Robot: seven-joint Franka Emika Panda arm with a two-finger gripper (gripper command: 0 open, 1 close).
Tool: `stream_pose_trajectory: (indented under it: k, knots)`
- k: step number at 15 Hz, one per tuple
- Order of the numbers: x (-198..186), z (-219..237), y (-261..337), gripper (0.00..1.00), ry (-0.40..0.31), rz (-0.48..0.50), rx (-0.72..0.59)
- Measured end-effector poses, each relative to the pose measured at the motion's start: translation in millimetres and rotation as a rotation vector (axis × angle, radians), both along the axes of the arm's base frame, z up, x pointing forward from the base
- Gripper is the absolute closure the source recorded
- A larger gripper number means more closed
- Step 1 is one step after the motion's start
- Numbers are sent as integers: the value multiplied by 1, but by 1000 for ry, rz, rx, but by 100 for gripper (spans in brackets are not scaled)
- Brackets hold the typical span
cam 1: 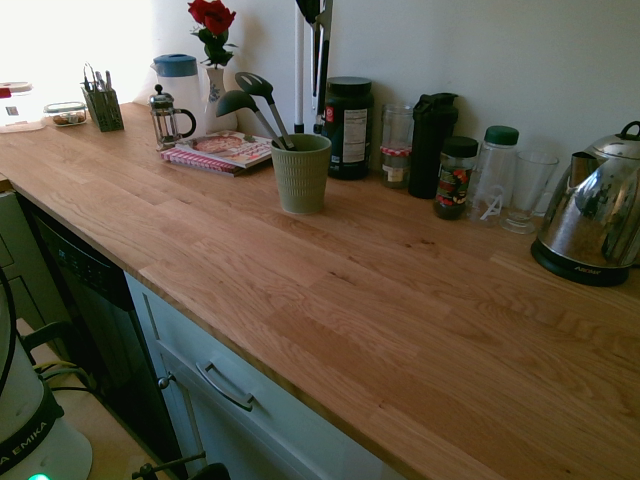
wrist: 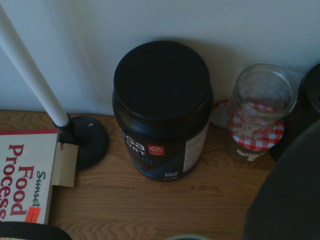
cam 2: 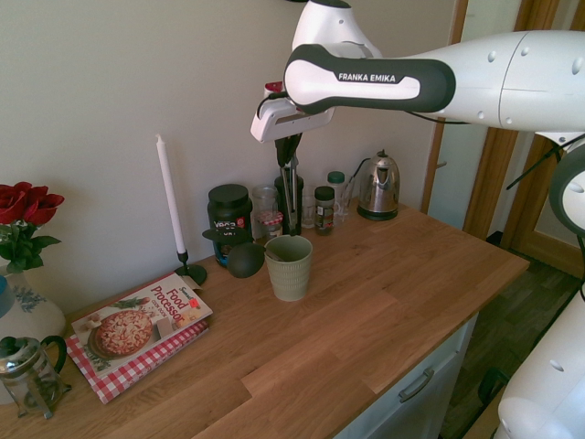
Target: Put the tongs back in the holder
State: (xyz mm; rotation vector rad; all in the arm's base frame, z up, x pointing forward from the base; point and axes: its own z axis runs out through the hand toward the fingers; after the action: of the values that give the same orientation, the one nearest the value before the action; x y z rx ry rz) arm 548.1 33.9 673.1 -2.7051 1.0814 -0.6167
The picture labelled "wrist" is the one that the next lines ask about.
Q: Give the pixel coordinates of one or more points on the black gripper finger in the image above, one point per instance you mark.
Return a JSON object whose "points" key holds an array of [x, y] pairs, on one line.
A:
{"points": [[290, 200]]}

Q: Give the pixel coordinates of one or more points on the green ribbed utensil holder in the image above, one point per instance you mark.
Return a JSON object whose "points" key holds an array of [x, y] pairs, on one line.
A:
{"points": [[187, 237]]}

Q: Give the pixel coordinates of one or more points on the black candle holder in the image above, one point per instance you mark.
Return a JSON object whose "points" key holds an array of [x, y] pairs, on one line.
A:
{"points": [[90, 145]]}

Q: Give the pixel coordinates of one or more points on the jar with red checked lid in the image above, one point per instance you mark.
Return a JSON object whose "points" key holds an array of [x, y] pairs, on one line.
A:
{"points": [[252, 145]]}

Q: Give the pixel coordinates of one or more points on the empty clear glass jar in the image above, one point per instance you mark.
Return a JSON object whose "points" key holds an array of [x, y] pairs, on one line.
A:
{"points": [[243, 110]]}

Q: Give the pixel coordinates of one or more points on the black shaker bottle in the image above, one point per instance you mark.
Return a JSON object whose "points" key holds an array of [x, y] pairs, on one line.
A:
{"points": [[310, 100]]}

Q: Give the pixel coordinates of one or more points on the white jar lid red rim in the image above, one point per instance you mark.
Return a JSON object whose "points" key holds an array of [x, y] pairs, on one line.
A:
{"points": [[220, 115]]}

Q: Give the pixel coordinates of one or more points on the black protein powder tub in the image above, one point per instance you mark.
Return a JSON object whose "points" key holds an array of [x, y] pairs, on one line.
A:
{"points": [[160, 80]]}

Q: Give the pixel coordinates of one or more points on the black spatula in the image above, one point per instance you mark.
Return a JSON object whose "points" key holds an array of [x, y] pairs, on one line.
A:
{"points": [[37, 231]]}

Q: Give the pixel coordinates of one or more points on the food processor cookbook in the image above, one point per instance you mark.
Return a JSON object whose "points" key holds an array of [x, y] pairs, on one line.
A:
{"points": [[25, 175]]}

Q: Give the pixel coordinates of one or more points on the tall white candle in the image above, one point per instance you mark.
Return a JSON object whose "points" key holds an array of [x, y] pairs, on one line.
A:
{"points": [[32, 75]]}

